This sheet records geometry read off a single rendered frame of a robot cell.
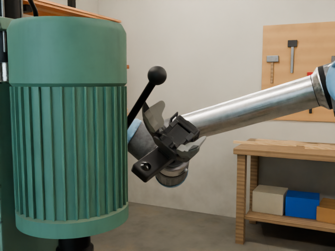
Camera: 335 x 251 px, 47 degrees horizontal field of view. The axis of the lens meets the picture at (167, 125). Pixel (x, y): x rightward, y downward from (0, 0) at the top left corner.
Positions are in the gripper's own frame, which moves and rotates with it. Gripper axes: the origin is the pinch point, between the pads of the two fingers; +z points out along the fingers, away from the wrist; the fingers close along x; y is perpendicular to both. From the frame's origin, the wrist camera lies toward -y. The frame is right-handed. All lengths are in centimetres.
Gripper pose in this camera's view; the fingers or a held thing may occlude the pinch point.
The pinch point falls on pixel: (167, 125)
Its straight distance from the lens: 77.0
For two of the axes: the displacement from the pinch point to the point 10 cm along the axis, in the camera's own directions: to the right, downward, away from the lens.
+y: 6.8, -6.6, 3.1
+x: 7.3, 6.2, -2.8
